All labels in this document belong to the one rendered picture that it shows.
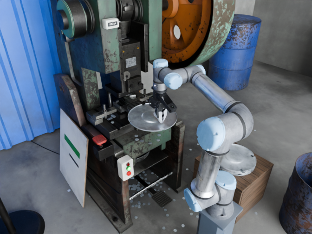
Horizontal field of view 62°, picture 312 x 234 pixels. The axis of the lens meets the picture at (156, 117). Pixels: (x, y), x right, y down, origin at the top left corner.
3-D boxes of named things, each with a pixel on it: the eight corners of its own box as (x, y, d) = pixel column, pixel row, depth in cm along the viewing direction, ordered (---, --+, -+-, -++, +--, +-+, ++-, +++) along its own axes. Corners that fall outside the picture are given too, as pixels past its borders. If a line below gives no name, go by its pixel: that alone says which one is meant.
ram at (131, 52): (146, 88, 161) (145, 40, 145) (126, 95, 152) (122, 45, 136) (130, 79, 172) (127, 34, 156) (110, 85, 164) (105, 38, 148)
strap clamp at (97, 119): (118, 115, 168) (116, 102, 163) (94, 125, 159) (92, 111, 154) (113, 112, 172) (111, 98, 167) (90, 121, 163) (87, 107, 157)
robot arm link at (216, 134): (218, 207, 128) (250, 123, 93) (192, 219, 122) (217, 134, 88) (204, 188, 136) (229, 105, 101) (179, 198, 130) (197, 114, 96)
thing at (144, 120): (138, 137, 137) (138, 135, 137) (121, 109, 159) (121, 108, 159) (185, 124, 148) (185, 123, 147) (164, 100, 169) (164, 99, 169)
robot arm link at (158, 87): (170, 81, 134) (158, 85, 130) (170, 89, 137) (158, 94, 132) (160, 76, 139) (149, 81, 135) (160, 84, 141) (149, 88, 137)
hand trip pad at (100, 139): (108, 150, 143) (107, 139, 138) (99, 154, 139) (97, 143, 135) (102, 144, 147) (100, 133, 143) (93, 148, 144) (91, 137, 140)
